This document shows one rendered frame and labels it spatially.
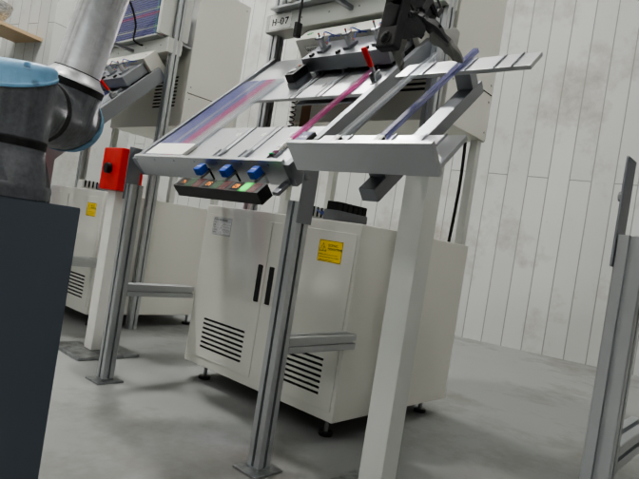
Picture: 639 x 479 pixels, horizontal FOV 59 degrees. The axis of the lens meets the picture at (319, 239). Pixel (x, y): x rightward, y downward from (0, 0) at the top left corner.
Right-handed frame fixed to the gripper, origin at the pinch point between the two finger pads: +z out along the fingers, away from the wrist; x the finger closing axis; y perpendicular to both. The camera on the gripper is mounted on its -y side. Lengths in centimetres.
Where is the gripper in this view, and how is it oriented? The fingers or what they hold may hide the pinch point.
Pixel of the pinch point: (430, 69)
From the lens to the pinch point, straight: 127.4
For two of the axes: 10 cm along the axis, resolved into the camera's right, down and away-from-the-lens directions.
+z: 4.8, 6.2, 6.1
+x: -7.3, -0.9, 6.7
